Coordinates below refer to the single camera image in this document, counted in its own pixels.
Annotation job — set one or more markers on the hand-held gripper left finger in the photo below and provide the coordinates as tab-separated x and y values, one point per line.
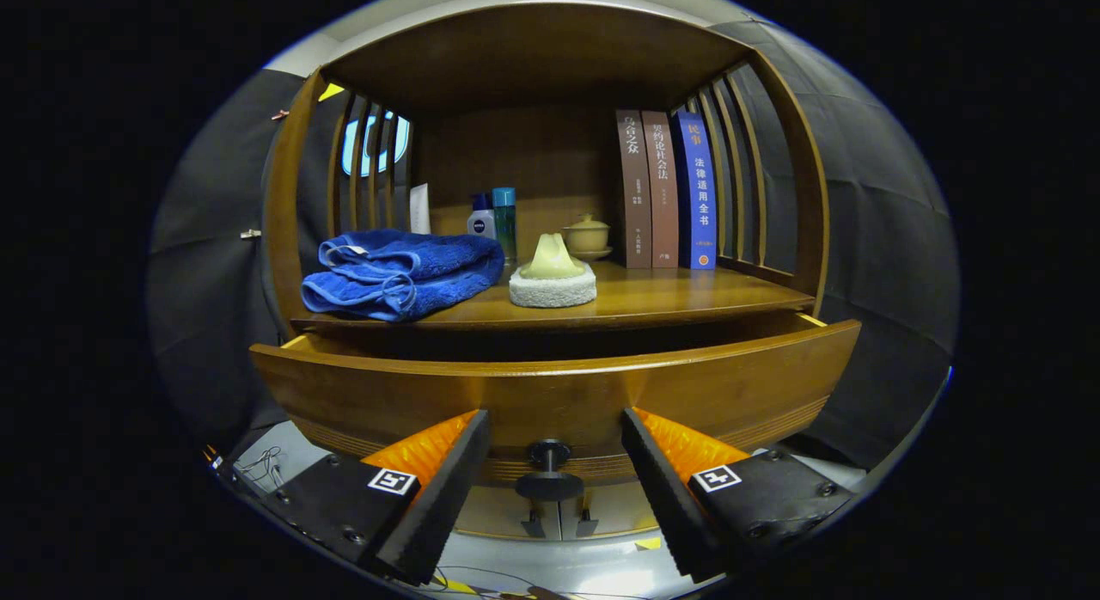
447	497

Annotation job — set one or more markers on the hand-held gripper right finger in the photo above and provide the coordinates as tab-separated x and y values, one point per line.
662	497

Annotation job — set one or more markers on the brown wooden drawer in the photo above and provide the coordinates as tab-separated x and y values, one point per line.
559	394

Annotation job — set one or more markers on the wooden cabinet door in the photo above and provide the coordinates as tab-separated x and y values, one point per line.
494	514
619	514

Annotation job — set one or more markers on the wooden countertop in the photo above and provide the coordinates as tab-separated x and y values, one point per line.
670	290

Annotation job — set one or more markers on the brown wooden cabinet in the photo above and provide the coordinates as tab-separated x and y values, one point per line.
533	58

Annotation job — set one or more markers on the folded blue towel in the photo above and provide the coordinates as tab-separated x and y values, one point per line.
404	269

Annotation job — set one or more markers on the beige lidded teacup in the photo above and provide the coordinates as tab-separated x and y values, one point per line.
587	236

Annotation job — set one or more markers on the white bottle with blue cap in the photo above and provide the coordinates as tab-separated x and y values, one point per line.
480	224

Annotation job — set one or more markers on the clear teal bottle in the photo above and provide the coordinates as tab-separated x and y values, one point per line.
504	217

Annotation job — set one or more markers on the white tube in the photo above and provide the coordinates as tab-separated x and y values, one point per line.
419	209

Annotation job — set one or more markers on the reddish brown book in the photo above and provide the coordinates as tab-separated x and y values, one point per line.
661	187

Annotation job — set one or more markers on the dark brown book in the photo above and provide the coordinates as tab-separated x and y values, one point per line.
633	187

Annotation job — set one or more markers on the blue book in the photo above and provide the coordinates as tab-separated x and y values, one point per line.
698	187

